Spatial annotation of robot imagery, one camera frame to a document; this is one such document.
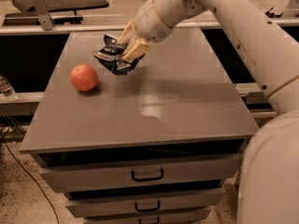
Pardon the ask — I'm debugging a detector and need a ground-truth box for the blue chip bag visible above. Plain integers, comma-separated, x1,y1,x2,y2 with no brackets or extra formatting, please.
93,34,144,75

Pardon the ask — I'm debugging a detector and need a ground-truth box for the bottom grey drawer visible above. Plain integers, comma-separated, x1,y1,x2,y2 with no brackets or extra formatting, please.
84,206,210,224

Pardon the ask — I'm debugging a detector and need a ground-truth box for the black bench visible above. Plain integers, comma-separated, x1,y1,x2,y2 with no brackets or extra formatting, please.
3,0,109,26

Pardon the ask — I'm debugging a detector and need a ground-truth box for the metal rail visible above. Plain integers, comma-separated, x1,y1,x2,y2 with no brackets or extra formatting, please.
0,17,299,36

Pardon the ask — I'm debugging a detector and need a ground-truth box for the grey drawer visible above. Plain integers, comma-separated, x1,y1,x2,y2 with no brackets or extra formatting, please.
84,206,210,224
66,188,224,219
40,153,240,193

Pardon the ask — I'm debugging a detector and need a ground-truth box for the red apple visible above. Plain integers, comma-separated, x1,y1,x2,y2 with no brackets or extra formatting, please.
70,63,98,91

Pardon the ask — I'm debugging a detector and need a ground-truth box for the left metal bracket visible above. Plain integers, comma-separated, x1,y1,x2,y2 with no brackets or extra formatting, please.
32,0,54,31

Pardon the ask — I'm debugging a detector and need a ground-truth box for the plastic water bottle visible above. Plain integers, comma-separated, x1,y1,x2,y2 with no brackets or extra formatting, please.
0,74,18,102

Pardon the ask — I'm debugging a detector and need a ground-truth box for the grey drawer cabinet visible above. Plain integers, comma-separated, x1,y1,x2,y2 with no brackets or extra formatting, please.
19,27,262,224

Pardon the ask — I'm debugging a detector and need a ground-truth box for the top grey drawer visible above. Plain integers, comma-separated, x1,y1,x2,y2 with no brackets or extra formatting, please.
40,153,240,193

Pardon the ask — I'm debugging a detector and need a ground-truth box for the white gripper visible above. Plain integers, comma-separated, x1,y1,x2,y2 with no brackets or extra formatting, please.
118,0,172,63

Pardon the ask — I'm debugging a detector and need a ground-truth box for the middle grey drawer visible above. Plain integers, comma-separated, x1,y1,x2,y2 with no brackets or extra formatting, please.
66,188,224,219

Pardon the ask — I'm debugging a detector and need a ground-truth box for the black floor cable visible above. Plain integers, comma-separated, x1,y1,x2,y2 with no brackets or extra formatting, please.
0,131,61,224

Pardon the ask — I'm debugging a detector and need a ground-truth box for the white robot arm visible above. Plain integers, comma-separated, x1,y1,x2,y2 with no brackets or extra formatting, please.
119,0,299,224

